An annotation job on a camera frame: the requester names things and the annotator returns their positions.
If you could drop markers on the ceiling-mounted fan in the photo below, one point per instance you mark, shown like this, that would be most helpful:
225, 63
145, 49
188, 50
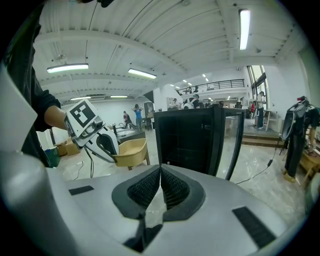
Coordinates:
61, 57

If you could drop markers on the yellow item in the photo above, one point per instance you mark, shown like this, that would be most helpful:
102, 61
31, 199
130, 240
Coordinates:
132, 152

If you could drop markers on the green bin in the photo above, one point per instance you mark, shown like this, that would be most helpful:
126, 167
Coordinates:
52, 157

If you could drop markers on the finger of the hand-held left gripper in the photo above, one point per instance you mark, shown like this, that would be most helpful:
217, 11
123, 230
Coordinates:
110, 140

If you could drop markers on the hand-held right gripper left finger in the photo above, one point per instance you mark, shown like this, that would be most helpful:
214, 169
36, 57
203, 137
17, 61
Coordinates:
100, 200

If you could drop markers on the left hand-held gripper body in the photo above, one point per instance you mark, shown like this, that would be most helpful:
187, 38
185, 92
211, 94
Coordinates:
80, 117

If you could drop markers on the white desk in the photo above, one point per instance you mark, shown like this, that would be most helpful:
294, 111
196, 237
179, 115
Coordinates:
271, 120

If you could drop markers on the tall glass window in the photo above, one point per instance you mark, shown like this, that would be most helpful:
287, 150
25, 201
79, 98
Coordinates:
257, 82

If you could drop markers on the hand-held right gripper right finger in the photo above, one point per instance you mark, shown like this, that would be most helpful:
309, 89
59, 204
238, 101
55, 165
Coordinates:
225, 200

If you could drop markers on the person in black sleeve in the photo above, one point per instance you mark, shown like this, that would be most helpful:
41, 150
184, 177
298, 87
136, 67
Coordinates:
22, 87

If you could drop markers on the black mini fridge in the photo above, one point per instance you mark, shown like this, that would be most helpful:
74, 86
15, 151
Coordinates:
190, 140

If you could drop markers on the black faucet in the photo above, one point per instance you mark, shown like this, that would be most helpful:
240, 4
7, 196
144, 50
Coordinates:
115, 130

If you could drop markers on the wooden step platform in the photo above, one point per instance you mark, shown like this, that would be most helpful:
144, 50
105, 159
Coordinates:
260, 140

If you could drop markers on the black mezzanine railing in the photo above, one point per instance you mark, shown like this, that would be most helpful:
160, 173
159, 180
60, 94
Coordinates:
212, 86

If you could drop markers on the white sink basin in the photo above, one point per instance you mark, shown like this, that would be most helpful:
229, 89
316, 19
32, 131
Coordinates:
125, 132

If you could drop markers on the wooden coffee table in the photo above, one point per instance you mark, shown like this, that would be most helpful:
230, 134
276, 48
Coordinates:
310, 162

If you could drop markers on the cardboard box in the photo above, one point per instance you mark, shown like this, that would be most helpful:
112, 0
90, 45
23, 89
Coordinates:
72, 148
61, 150

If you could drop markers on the person's left forearm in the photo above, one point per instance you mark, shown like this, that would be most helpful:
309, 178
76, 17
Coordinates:
55, 118

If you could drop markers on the ceiling tube light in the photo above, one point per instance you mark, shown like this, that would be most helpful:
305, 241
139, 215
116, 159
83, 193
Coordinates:
244, 30
80, 98
142, 73
67, 68
118, 96

